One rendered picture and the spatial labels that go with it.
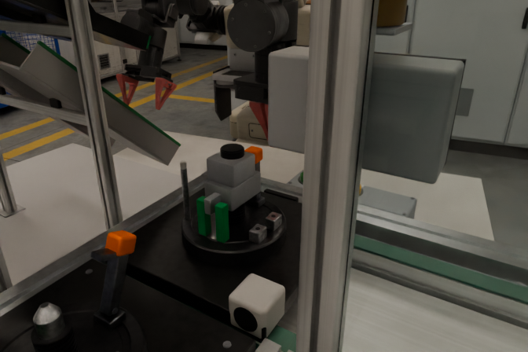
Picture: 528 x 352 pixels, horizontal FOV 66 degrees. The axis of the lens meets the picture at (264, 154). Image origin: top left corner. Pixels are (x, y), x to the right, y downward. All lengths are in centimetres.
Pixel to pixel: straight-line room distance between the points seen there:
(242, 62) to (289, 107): 95
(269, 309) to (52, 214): 59
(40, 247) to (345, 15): 69
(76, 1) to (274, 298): 42
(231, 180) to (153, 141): 24
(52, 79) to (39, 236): 35
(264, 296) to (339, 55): 28
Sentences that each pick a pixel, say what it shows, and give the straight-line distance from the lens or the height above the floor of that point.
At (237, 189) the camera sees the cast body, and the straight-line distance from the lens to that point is 49.
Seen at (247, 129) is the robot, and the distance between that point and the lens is 131.
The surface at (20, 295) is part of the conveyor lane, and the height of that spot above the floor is 96.
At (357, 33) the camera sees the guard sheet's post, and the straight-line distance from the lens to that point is 22.
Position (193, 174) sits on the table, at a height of 86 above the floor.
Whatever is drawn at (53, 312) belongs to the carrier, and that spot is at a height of 105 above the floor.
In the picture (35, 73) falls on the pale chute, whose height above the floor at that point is 118.
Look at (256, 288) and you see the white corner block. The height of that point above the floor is 99.
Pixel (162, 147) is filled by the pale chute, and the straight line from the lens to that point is 71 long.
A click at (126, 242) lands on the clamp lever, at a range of 39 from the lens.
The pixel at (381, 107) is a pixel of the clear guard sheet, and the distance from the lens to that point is 24.
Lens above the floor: 128
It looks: 23 degrees down
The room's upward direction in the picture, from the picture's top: straight up
